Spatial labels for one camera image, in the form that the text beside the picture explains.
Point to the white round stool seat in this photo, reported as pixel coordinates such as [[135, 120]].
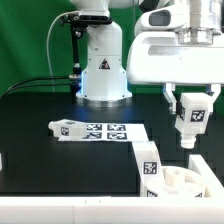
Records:
[[177, 182]]

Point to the black camera stand pole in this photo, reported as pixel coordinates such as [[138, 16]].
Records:
[[76, 75]]

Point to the white marker sheet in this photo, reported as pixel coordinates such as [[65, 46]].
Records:
[[115, 132]]

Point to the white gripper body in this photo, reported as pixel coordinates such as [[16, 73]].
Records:
[[178, 43]]

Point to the black camera on stand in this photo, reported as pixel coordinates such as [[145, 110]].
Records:
[[87, 17]]

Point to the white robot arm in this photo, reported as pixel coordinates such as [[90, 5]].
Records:
[[104, 78]]

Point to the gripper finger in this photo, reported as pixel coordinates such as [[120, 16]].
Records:
[[168, 92], [213, 90]]

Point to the white L-shaped fence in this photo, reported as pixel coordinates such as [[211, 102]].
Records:
[[120, 210]]

